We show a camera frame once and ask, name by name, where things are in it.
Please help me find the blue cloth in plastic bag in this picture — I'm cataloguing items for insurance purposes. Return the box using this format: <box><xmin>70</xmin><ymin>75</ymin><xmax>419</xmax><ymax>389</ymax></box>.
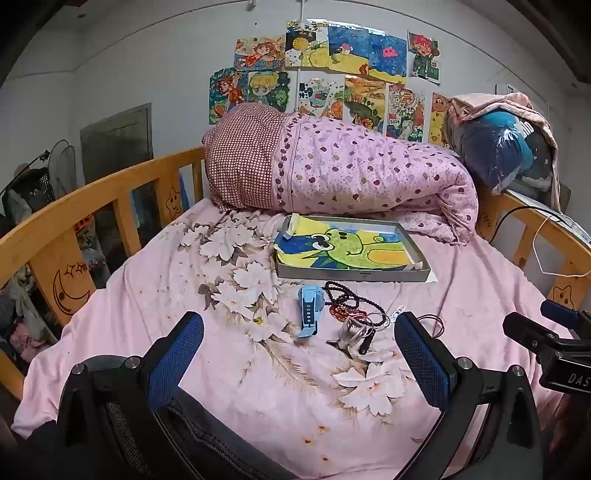
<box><xmin>462</xmin><ymin>110</ymin><xmax>555</xmax><ymax>195</ymax></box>

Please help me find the black plastic basket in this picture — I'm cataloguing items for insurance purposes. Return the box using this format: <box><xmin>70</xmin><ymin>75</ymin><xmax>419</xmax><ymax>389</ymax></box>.
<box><xmin>4</xmin><ymin>166</ymin><xmax>52</xmax><ymax>217</ymax></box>

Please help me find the pink dotted quilt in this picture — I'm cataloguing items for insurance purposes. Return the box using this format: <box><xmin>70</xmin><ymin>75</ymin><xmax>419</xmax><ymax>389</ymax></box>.
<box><xmin>272</xmin><ymin>113</ymin><xmax>481</xmax><ymax>244</ymax></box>

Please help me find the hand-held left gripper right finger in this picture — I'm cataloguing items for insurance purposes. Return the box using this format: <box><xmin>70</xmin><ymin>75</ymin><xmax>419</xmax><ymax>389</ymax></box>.
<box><xmin>394</xmin><ymin>312</ymin><xmax>544</xmax><ymax>480</ymax></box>

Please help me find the grey shallow tray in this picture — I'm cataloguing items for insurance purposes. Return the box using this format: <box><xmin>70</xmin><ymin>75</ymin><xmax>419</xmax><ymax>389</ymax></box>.
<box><xmin>273</xmin><ymin>217</ymin><xmax>438</xmax><ymax>283</ymax></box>

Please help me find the red cord bracelet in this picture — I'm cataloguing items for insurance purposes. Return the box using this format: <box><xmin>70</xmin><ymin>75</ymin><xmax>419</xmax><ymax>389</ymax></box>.
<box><xmin>329</xmin><ymin>300</ymin><xmax>370</xmax><ymax>322</ymax></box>

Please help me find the black bead necklace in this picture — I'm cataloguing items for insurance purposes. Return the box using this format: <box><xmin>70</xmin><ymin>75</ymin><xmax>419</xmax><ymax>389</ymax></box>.
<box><xmin>323</xmin><ymin>280</ymin><xmax>393</xmax><ymax>329</ymax></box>

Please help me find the white cable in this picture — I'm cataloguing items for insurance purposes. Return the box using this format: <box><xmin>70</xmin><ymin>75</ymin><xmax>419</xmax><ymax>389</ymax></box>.
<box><xmin>531</xmin><ymin>210</ymin><xmax>591</xmax><ymax>278</ymax></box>

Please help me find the wooden bed frame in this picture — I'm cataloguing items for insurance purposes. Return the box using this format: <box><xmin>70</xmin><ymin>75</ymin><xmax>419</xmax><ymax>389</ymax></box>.
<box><xmin>0</xmin><ymin>147</ymin><xmax>591</xmax><ymax>402</ymax></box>

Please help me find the group of wall drawings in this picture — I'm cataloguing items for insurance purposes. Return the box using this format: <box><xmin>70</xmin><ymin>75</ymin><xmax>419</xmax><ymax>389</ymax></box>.
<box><xmin>209</xmin><ymin>19</ymin><xmax>451</xmax><ymax>148</ymax></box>

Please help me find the dark door panel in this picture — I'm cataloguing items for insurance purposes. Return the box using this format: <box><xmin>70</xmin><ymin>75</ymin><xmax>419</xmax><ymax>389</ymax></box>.
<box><xmin>80</xmin><ymin>102</ymin><xmax>153</xmax><ymax>175</ymax></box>

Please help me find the blue smartwatch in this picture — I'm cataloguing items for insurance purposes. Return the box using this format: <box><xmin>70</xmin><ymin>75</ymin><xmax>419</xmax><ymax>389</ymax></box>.
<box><xmin>295</xmin><ymin>285</ymin><xmax>329</xmax><ymax>341</ymax></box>

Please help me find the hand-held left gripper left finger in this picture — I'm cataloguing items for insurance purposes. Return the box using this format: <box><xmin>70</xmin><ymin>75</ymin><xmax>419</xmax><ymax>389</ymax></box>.
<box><xmin>55</xmin><ymin>311</ymin><xmax>206</xmax><ymax>480</ymax></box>

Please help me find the green flower hair tie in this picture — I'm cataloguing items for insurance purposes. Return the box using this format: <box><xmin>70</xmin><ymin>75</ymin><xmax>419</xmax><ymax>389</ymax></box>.
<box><xmin>416</xmin><ymin>314</ymin><xmax>446</xmax><ymax>337</ymax></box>

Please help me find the red checkered pillow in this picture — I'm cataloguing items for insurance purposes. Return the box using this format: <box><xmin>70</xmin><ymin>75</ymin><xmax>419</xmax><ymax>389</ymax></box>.
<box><xmin>202</xmin><ymin>102</ymin><xmax>296</xmax><ymax>214</ymax></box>

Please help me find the grey metal tray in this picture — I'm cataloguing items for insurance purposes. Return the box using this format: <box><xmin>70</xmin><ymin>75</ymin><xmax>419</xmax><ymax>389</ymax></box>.
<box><xmin>273</xmin><ymin>213</ymin><xmax>432</xmax><ymax>284</ymax></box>

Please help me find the beige hair claw clip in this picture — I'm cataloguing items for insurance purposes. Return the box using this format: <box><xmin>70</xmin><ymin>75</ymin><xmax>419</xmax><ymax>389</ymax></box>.
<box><xmin>325</xmin><ymin>316</ymin><xmax>376</xmax><ymax>359</ymax></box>

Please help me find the person's jeans leg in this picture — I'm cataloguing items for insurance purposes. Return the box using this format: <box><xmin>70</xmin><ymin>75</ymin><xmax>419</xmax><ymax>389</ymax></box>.
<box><xmin>152</xmin><ymin>392</ymin><xmax>301</xmax><ymax>480</ymax></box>

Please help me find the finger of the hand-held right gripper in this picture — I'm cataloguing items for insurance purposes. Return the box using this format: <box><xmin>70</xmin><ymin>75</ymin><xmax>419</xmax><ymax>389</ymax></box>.
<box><xmin>502</xmin><ymin>312</ymin><xmax>564</xmax><ymax>358</ymax></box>
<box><xmin>539</xmin><ymin>298</ymin><xmax>581</xmax><ymax>329</ymax></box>

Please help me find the pile of clothes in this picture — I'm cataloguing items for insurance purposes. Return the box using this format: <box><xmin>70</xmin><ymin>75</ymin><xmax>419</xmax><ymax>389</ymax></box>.
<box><xmin>0</xmin><ymin>268</ymin><xmax>62</xmax><ymax>366</ymax></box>

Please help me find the standing fan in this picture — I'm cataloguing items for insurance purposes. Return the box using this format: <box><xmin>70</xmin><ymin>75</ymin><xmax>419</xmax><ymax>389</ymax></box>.
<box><xmin>48</xmin><ymin>140</ymin><xmax>77</xmax><ymax>199</ymax></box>

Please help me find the pink floral bed sheet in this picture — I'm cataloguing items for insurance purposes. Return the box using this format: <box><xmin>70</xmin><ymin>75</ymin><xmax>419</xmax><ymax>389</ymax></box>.
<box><xmin>11</xmin><ymin>198</ymin><xmax>573</xmax><ymax>480</ymax></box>

